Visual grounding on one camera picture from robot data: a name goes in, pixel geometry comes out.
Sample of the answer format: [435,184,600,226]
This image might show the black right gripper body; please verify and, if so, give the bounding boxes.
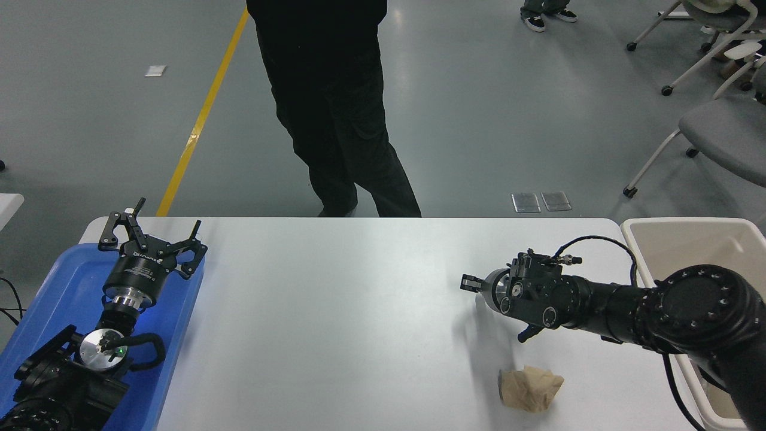
[482,268,510,315]

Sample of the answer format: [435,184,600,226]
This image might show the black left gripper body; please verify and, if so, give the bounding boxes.
[103,236,180,300]

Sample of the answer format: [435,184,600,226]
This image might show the tan paper ball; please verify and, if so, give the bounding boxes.
[498,366,565,413]

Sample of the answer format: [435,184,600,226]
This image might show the blue plastic tray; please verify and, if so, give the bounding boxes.
[0,242,206,431]

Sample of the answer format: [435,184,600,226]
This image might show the white side table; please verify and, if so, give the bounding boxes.
[0,193,25,231]

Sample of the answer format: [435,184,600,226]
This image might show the large pale bin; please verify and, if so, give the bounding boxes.
[621,217,766,431]

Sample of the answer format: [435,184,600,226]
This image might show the person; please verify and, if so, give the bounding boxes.
[246,0,422,218]
[519,0,578,32]

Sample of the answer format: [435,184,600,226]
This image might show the grey-seat office chair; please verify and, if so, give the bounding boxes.
[622,96,766,199]

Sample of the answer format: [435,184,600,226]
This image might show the white-legged office chair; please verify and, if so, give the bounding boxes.
[627,0,766,96]

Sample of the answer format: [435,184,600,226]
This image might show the black floor cable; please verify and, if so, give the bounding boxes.
[0,277,25,327]

